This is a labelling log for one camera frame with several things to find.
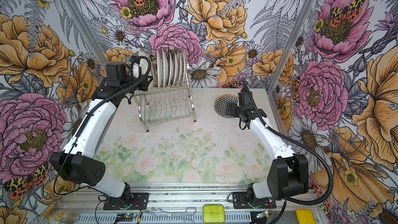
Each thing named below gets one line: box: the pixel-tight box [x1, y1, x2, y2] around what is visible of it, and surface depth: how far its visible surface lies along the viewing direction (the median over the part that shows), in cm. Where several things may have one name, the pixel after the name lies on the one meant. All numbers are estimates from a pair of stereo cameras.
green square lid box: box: [202, 204, 226, 224], surface depth 72 cm
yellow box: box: [295, 208, 317, 224], surface depth 71 cm
